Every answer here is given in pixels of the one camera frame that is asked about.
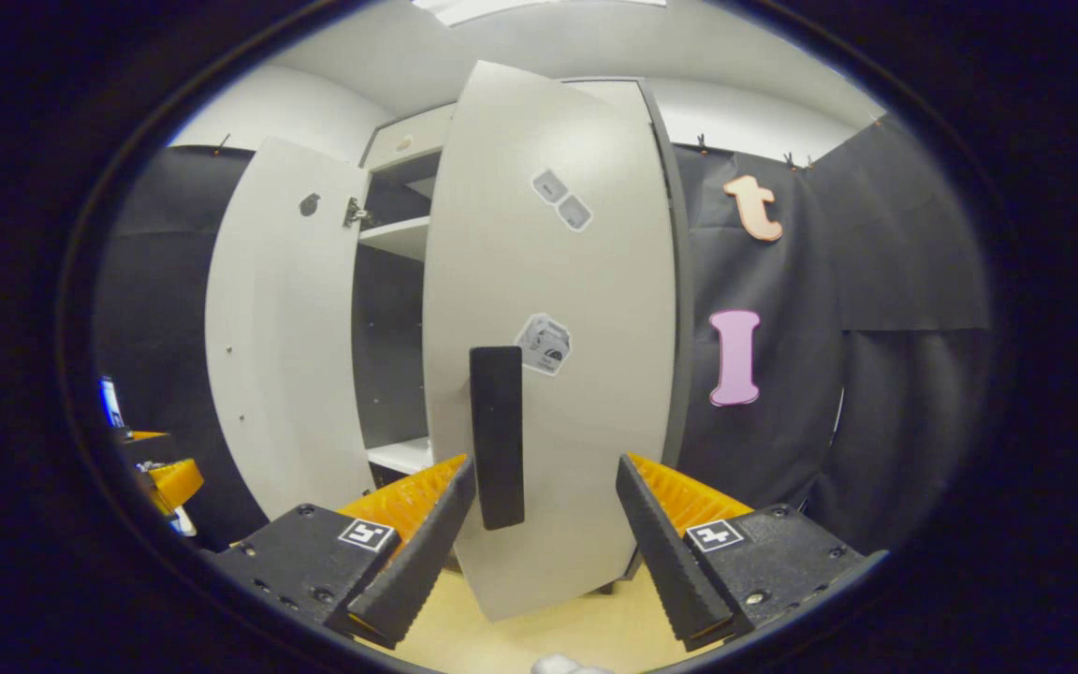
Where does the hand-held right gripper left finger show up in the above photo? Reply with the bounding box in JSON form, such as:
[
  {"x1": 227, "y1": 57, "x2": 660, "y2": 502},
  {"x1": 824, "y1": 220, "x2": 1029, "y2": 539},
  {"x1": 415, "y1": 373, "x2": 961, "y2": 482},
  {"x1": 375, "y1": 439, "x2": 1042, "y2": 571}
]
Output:
[{"x1": 211, "y1": 454, "x2": 477, "y2": 649}]

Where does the grey cabinet drawer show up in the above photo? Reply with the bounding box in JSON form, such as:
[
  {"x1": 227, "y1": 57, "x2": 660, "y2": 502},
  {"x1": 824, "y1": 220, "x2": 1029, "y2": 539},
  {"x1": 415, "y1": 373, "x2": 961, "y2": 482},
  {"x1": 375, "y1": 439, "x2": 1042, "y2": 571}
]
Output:
[{"x1": 366, "y1": 101, "x2": 458, "y2": 171}]

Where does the grey shoe cabinet door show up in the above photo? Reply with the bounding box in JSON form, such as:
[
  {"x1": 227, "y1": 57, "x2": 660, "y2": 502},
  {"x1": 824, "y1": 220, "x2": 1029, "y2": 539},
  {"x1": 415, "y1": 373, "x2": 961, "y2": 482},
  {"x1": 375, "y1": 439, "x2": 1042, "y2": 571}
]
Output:
[
  {"x1": 422, "y1": 61, "x2": 680, "y2": 623},
  {"x1": 205, "y1": 136, "x2": 376, "y2": 521}
]

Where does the grey shoe cabinet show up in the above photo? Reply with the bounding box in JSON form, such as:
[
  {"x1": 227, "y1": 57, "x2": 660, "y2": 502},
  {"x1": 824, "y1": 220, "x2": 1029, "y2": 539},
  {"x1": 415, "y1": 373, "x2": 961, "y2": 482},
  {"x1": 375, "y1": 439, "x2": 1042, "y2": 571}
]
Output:
[{"x1": 350, "y1": 77, "x2": 697, "y2": 596}]

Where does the small bright screen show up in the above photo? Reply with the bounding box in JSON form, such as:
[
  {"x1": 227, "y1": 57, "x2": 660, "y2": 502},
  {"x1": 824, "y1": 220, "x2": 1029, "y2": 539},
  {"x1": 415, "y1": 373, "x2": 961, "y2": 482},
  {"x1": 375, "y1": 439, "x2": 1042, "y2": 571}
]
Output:
[{"x1": 99, "y1": 376, "x2": 126, "y2": 430}]

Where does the black backdrop cloth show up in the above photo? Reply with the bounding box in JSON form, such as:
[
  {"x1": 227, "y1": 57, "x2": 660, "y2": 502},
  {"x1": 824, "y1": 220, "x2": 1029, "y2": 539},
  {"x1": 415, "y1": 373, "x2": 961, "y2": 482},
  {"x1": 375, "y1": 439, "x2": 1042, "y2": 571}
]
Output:
[{"x1": 95, "y1": 117, "x2": 994, "y2": 555}]

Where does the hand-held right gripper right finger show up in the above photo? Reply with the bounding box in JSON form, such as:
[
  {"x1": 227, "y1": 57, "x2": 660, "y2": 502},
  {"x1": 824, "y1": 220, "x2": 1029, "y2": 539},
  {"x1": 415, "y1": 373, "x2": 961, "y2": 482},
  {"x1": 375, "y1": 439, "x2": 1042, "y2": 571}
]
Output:
[{"x1": 616, "y1": 453, "x2": 886, "y2": 653}]

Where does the black door handle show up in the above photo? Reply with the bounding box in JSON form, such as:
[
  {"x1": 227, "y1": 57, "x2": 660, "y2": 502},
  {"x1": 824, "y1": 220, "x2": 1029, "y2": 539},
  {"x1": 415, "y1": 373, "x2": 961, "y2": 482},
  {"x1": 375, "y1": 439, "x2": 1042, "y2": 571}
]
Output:
[{"x1": 469, "y1": 346, "x2": 527, "y2": 532}]

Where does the ceiling light panel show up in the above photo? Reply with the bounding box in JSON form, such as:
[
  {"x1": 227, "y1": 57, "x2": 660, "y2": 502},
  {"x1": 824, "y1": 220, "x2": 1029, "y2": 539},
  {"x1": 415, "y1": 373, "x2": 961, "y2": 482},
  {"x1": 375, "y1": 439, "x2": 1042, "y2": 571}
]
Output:
[{"x1": 408, "y1": 0, "x2": 671, "y2": 28}]

